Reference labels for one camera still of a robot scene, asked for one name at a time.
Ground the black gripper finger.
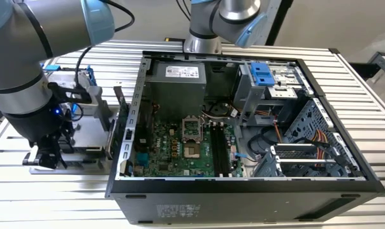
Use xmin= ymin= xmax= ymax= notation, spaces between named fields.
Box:
xmin=59 ymin=128 xmax=75 ymax=153
xmin=21 ymin=135 xmax=66 ymax=170

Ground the black RAM slot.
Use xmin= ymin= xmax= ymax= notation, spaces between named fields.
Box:
xmin=210 ymin=121 xmax=227 ymax=177
xmin=218 ymin=121 xmax=234 ymax=177

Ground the grey parts rack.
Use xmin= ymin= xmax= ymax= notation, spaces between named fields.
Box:
xmin=28 ymin=85 xmax=116 ymax=175

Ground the green graphics card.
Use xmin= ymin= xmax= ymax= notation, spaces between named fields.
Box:
xmin=104 ymin=85 xmax=131 ymax=161

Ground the hard disk in blue carrier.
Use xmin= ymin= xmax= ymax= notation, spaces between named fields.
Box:
xmin=41 ymin=63 xmax=98 ymax=115

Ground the green motherboard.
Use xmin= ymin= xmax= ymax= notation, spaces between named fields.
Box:
xmin=130 ymin=119 xmax=246 ymax=178

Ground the metal socket cover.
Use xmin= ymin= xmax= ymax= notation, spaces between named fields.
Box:
xmin=182 ymin=115 xmax=202 ymax=142

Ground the CPU socket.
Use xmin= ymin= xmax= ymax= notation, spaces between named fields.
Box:
xmin=183 ymin=142 xmax=202 ymax=159

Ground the grey power supply unit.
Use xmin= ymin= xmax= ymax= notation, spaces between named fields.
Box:
xmin=146 ymin=61 xmax=207 ymax=118

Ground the black open PC case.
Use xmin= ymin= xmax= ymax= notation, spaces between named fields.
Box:
xmin=104 ymin=50 xmax=385 ymax=225

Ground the silver drive cage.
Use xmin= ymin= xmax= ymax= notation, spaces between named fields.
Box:
xmin=234 ymin=61 xmax=310 ymax=126

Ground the blue plastic drive latch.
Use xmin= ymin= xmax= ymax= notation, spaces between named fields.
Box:
xmin=250 ymin=61 xmax=275 ymax=87

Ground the metal disk bay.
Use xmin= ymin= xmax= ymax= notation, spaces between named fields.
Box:
xmin=253 ymin=142 xmax=338 ymax=177

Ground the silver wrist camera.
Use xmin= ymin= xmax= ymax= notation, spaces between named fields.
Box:
xmin=48 ymin=82 xmax=94 ymax=105

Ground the multicoloured wire bundle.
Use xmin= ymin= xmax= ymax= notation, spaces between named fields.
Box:
xmin=201 ymin=100 xmax=243 ymax=120

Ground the black cable loop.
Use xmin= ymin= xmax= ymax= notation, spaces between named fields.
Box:
xmin=247 ymin=126 xmax=278 ymax=162

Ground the thin orange wire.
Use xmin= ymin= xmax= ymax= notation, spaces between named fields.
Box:
xmin=273 ymin=120 xmax=283 ymax=144

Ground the orange wire bundle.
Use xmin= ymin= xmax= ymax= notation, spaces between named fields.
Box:
xmin=309 ymin=129 xmax=330 ymax=165

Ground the black upright post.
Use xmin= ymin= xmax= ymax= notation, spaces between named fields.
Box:
xmin=265 ymin=0 xmax=294 ymax=46

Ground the metal frame table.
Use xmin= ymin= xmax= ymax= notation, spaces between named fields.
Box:
xmin=366 ymin=51 xmax=385 ymax=83

